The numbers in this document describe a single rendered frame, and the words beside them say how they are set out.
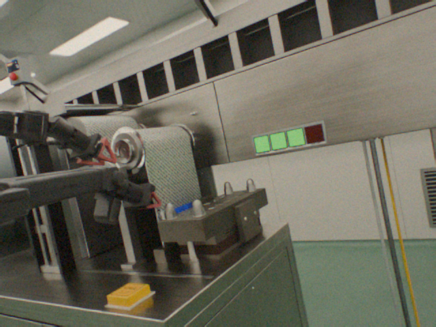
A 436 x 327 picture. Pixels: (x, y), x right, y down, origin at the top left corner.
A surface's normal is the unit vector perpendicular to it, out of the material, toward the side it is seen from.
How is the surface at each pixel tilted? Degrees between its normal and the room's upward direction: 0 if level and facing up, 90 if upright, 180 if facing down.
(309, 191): 90
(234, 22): 90
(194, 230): 90
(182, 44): 90
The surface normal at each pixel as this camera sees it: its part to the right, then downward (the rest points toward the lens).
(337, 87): -0.54, 0.15
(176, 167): 0.82, -0.14
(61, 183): 0.99, 0.00
